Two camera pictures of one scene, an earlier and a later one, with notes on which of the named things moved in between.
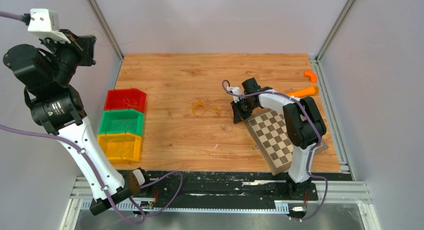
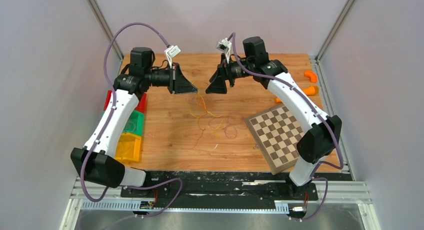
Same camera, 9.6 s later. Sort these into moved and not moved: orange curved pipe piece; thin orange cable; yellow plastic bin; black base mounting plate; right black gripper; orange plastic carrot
Moved: thin orange cable; right black gripper
Not moved: orange plastic carrot; black base mounting plate; yellow plastic bin; orange curved pipe piece
